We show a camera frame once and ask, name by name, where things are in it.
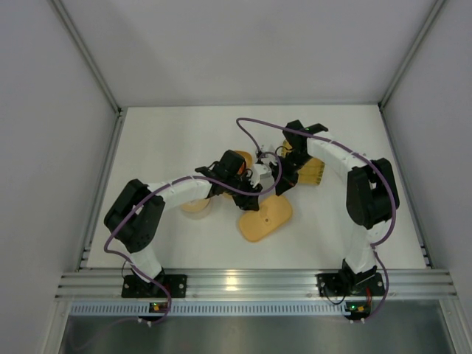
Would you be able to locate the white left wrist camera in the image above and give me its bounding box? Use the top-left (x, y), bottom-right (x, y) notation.
top-left (249, 163), bottom-right (272, 186)

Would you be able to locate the tan oblong lunch box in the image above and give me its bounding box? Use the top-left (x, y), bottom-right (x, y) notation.
top-left (235, 150), bottom-right (253, 175)

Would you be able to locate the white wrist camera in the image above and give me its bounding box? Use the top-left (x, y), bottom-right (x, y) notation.
top-left (256, 145), bottom-right (278, 165)
top-left (249, 163), bottom-right (272, 186)

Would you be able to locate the slotted grey cable duct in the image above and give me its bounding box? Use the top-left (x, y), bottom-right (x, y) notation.
top-left (69, 301), bottom-right (357, 317)

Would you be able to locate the woven bamboo tray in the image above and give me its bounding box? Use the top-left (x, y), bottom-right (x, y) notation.
top-left (281, 139), bottom-right (325, 186)

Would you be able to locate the left aluminium frame post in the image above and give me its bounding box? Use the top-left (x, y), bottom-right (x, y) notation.
top-left (47, 0), bottom-right (122, 117)

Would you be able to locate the tan oblong box lid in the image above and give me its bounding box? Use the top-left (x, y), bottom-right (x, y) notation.
top-left (238, 195), bottom-right (293, 243)

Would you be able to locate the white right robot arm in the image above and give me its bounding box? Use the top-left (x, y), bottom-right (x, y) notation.
top-left (271, 120), bottom-right (400, 294)

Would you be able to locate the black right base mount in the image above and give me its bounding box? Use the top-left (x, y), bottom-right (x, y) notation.
top-left (316, 272), bottom-right (386, 298)

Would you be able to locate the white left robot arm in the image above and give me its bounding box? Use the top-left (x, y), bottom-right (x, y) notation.
top-left (104, 150), bottom-right (270, 284)

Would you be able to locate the aluminium frame post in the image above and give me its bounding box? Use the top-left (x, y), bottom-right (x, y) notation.
top-left (47, 0), bottom-right (122, 117)
top-left (378, 0), bottom-right (449, 113)

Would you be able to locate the right aluminium frame post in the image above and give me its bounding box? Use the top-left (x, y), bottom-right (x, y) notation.
top-left (378, 0), bottom-right (449, 113)

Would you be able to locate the round steel bowl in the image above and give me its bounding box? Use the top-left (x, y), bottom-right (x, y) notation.
top-left (187, 205), bottom-right (212, 220)

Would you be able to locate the round tan bowl lid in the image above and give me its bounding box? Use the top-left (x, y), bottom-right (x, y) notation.
top-left (180, 198), bottom-right (211, 214)

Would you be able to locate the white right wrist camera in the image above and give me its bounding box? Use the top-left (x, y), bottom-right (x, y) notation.
top-left (256, 145), bottom-right (278, 165)

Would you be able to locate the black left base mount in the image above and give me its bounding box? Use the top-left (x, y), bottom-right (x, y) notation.
top-left (121, 274), bottom-right (187, 299)

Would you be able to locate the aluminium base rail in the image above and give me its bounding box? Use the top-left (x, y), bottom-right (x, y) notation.
top-left (55, 269), bottom-right (457, 301)

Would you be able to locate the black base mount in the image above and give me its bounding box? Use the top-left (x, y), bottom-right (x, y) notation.
top-left (316, 272), bottom-right (386, 298)
top-left (121, 274), bottom-right (187, 299)

